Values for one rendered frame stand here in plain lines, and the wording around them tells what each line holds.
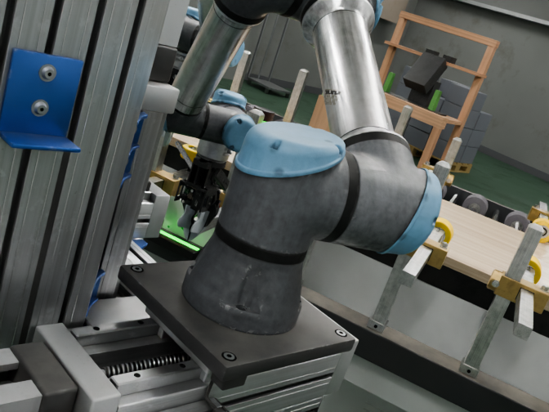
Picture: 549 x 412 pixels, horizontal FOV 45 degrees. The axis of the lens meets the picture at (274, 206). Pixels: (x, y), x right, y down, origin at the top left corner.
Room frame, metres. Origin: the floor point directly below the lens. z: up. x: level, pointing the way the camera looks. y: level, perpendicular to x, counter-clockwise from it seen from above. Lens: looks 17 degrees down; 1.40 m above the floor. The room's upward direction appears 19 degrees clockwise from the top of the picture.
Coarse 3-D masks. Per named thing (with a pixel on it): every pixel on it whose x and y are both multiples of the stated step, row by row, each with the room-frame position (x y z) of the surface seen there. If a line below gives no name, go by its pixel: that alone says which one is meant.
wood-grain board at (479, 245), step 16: (192, 144) 1.99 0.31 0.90; (448, 208) 2.32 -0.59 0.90; (464, 208) 2.41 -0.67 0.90; (464, 224) 2.17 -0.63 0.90; (480, 224) 2.25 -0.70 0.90; (496, 224) 2.34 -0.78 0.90; (464, 240) 1.96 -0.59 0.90; (480, 240) 2.03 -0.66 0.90; (496, 240) 2.10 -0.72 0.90; (512, 240) 2.17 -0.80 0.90; (448, 256) 1.74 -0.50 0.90; (464, 256) 1.79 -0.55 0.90; (480, 256) 1.85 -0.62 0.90; (496, 256) 1.91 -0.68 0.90; (512, 256) 1.97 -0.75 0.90; (544, 256) 2.11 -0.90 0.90; (464, 272) 1.72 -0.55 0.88; (480, 272) 1.71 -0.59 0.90; (544, 272) 1.91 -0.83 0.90
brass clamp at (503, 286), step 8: (496, 272) 1.51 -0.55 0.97; (504, 272) 1.52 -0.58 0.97; (496, 280) 1.49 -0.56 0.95; (504, 280) 1.49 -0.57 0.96; (512, 280) 1.48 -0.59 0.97; (520, 280) 1.50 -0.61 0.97; (488, 288) 1.51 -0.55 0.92; (496, 288) 1.49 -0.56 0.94; (504, 288) 1.49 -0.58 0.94; (512, 288) 1.48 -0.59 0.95; (520, 288) 1.48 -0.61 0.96; (528, 288) 1.47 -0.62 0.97; (536, 288) 1.48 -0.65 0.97; (504, 296) 1.48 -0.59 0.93; (512, 296) 1.48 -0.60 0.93; (536, 296) 1.47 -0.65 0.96; (544, 296) 1.46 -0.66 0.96; (536, 304) 1.46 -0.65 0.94; (544, 304) 1.46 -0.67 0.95
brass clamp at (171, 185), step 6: (150, 174) 1.77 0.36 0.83; (156, 174) 1.77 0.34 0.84; (162, 174) 1.77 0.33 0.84; (168, 174) 1.79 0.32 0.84; (168, 180) 1.76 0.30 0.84; (174, 180) 1.76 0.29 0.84; (162, 186) 1.76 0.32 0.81; (168, 186) 1.75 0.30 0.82; (174, 186) 1.75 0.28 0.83; (180, 186) 1.79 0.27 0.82; (168, 192) 1.75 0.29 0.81; (174, 192) 1.76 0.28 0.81
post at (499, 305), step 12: (528, 228) 1.50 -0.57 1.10; (540, 228) 1.49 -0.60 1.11; (528, 240) 1.49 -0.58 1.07; (516, 252) 1.50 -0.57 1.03; (528, 252) 1.49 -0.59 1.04; (516, 264) 1.49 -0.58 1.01; (528, 264) 1.49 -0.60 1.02; (516, 276) 1.49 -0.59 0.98; (504, 300) 1.49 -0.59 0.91; (492, 312) 1.49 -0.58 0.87; (504, 312) 1.49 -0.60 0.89; (492, 324) 1.49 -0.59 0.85; (480, 336) 1.49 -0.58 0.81; (492, 336) 1.49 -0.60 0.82; (480, 348) 1.49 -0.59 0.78; (468, 360) 1.49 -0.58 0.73; (480, 360) 1.49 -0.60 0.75
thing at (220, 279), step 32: (224, 256) 0.71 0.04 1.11; (256, 256) 0.70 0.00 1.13; (288, 256) 0.71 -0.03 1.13; (192, 288) 0.71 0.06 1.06; (224, 288) 0.69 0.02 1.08; (256, 288) 0.69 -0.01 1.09; (288, 288) 0.72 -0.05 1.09; (224, 320) 0.68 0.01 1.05; (256, 320) 0.68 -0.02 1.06; (288, 320) 0.71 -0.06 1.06
